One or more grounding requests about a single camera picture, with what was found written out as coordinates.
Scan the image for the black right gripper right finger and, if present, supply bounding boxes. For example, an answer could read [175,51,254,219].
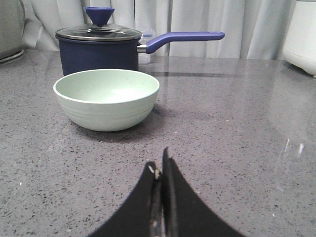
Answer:
[161,148,242,237]

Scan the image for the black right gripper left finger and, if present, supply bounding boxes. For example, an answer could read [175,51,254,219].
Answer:
[90,162,162,237]

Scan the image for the light green bowl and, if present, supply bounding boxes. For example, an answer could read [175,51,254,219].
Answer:
[53,69,160,132]

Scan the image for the dark blue saucepan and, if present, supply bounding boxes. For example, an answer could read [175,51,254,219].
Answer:
[57,32,225,76]

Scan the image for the clear plastic container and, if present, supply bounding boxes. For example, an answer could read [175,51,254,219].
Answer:
[137,28,156,65]

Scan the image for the glass pot lid blue knob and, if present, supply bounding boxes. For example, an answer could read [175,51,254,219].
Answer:
[55,6,141,41]

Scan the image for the white curtain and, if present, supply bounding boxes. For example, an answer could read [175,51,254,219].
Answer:
[23,0,295,59]

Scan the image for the white rice cooker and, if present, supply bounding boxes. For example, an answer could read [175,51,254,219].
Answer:
[282,0,316,77]

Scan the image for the cream toaster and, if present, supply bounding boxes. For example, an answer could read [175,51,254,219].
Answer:
[0,0,25,63]

